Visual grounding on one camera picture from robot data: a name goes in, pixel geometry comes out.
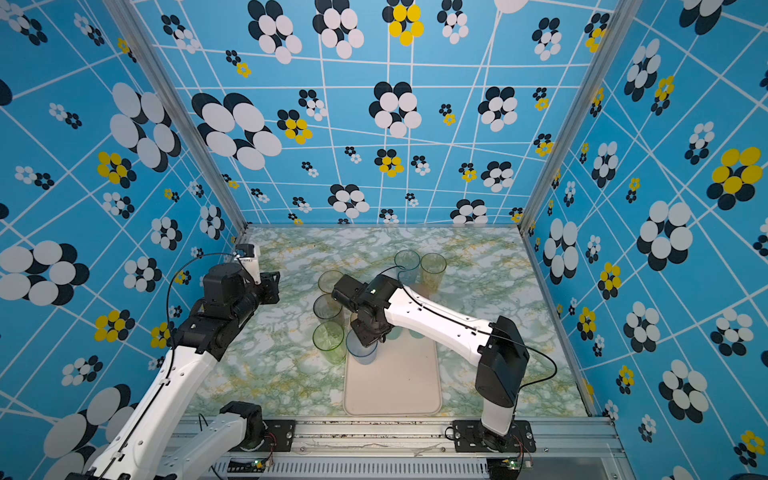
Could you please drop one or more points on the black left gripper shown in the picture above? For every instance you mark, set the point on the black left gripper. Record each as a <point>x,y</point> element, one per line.
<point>270,287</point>

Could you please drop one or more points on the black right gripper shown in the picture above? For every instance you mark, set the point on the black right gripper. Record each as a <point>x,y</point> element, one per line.
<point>366,339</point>

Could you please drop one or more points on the grey smoky glass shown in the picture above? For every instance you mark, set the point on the grey smoky glass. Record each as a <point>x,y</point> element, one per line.
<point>327,309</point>

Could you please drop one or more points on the blue clear glass front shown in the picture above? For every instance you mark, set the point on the blue clear glass front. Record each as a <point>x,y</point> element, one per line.
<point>364,355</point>

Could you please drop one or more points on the green clear glass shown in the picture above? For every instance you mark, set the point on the green clear glass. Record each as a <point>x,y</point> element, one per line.
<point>329,339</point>

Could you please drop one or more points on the yellow clear tall glass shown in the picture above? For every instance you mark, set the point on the yellow clear tall glass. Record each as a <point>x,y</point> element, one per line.
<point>433,267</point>

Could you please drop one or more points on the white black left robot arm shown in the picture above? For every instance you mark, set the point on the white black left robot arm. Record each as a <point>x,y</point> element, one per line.
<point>138,451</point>

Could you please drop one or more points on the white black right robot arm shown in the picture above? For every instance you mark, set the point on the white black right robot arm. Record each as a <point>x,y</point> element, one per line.
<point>495,348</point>

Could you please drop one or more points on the beige rectangular tray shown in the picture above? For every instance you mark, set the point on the beige rectangular tray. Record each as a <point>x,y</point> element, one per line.
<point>403,380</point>

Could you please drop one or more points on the yellow clear glass left column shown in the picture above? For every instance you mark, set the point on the yellow clear glass left column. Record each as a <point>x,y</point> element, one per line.
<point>328,279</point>

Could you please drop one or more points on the blue clear tall glass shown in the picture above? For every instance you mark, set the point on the blue clear tall glass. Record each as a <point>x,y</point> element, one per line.
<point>408,264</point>

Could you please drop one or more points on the small green circuit board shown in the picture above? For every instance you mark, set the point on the small green circuit board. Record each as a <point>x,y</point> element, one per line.
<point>247,466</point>

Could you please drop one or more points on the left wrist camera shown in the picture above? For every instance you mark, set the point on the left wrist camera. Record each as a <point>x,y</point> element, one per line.
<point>248,255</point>

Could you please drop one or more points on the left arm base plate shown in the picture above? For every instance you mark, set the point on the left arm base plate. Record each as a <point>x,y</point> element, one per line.
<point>278,435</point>

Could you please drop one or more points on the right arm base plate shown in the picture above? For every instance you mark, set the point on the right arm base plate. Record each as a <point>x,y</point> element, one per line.
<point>470,436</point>

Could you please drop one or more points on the aluminium front frame rail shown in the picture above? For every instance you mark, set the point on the aluminium front frame rail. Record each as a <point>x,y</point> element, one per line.
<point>593,437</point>

